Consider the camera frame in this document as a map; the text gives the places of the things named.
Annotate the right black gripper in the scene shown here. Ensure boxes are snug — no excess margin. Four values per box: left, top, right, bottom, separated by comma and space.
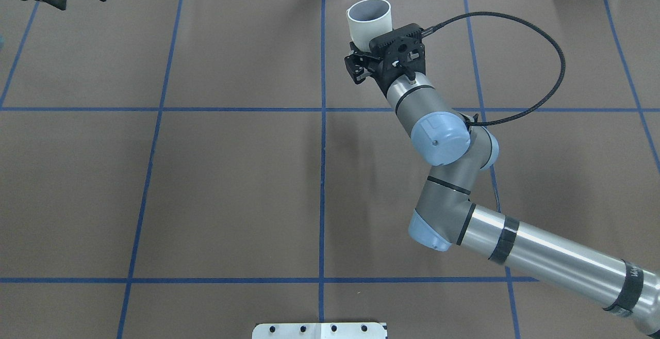
344, 45, 413, 97

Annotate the white ceramic mug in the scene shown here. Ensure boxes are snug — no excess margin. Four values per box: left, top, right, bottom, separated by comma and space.
346, 0, 393, 52

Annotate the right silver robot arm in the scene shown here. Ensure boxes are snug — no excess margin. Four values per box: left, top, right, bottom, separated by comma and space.
345, 38, 658, 338

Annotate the brown paper table cover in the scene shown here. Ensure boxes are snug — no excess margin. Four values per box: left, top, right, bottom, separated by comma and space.
2, 0, 658, 338

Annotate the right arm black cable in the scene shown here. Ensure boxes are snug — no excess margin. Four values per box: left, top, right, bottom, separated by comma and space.
422, 11, 566, 126

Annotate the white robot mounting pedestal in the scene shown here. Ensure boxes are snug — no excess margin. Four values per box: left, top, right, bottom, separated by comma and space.
252, 322, 388, 338

